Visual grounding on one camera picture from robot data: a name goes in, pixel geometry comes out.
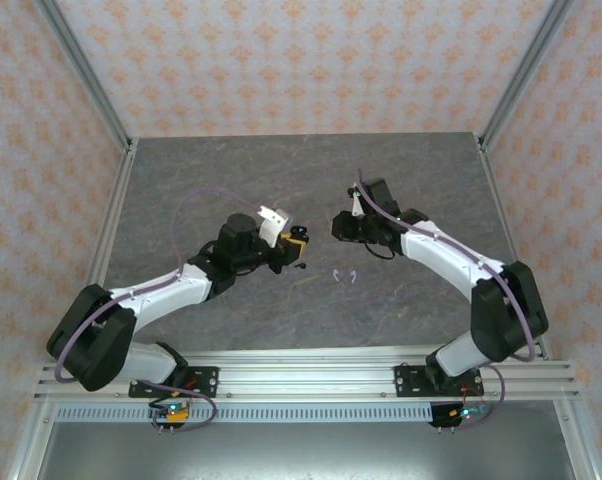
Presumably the grey metal sheet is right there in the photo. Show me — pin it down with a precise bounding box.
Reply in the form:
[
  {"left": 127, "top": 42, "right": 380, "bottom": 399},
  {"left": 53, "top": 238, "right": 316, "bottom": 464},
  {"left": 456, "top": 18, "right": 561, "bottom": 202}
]
[{"left": 35, "top": 419, "right": 577, "bottom": 480}]

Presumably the left gripper thin black cable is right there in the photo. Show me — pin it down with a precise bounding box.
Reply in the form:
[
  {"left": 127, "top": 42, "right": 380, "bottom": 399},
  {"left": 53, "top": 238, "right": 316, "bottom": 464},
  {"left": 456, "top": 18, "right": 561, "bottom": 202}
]
[{"left": 198, "top": 239, "right": 262, "bottom": 276}]

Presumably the gripper thin black cable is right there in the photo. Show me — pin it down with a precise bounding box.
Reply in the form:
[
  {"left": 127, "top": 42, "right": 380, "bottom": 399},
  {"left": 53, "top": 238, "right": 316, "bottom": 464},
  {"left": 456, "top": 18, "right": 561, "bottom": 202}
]
[
  {"left": 198, "top": 239, "right": 262, "bottom": 276},
  {"left": 363, "top": 234, "right": 397, "bottom": 261}
]

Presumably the right gripper thin black cable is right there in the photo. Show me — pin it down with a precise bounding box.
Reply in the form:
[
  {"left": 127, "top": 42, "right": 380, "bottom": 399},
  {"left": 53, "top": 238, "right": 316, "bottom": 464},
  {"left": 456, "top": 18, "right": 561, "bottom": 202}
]
[{"left": 363, "top": 234, "right": 397, "bottom": 261}]

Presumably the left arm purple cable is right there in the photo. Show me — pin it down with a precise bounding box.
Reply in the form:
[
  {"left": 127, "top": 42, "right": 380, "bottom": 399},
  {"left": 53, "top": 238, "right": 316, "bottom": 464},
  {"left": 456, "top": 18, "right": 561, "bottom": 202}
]
[{"left": 54, "top": 187, "right": 265, "bottom": 432}]

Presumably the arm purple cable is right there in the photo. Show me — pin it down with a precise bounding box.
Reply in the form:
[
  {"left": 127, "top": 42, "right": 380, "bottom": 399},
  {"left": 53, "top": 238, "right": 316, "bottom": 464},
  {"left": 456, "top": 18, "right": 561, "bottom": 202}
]
[
  {"left": 54, "top": 187, "right": 265, "bottom": 432},
  {"left": 355, "top": 168, "right": 537, "bottom": 431}
]

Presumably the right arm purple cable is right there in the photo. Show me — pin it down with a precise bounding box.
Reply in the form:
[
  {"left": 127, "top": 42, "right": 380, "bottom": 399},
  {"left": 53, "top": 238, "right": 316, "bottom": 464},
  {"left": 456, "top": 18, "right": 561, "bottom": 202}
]
[{"left": 355, "top": 168, "right": 537, "bottom": 431}]

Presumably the aluminium rail frame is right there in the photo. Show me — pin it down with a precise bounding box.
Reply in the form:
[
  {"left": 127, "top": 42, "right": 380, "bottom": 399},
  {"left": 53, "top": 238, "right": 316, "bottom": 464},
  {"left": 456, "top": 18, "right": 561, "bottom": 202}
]
[{"left": 33, "top": 347, "right": 582, "bottom": 401}]

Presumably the aluminium side rail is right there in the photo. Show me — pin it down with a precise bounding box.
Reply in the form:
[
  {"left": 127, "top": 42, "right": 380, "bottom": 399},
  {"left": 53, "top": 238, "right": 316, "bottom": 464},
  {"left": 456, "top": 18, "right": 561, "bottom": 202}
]
[
  {"left": 63, "top": 139, "right": 140, "bottom": 361},
  {"left": 473, "top": 134, "right": 552, "bottom": 359}
]

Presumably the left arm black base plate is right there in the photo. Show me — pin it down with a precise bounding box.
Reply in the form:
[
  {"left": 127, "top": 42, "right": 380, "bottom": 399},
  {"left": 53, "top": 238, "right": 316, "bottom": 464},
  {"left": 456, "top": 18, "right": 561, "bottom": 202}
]
[{"left": 128, "top": 366, "right": 220, "bottom": 399}]

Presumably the slotted grey cable duct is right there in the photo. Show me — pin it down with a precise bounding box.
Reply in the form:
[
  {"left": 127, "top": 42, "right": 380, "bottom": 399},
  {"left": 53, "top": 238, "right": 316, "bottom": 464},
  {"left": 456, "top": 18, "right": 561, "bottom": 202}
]
[{"left": 55, "top": 403, "right": 435, "bottom": 424}]

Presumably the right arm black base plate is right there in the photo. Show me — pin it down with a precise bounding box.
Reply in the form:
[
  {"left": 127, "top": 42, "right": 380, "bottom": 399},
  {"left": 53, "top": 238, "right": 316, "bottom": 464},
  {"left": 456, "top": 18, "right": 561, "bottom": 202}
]
[{"left": 394, "top": 364, "right": 485, "bottom": 399}]

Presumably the aluminium corner post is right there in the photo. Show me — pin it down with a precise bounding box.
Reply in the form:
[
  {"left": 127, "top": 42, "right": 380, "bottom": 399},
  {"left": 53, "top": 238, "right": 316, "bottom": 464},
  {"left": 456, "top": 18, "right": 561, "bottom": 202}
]
[
  {"left": 33, "top": 0, "right": 135, "bottom": 151},
  {"left": 478, "top": 0, "right": 577, "bottom": 151}
]

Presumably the aluminium frame leg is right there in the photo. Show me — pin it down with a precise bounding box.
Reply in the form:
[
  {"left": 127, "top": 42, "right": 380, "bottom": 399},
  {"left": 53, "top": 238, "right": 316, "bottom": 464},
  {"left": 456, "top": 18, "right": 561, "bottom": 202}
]
[
  {"left": 555, "top": 399, "right": 597, "bottom": 480},
  {"left": 8, "top": 399, "right": 57, "bottom": 480}
]

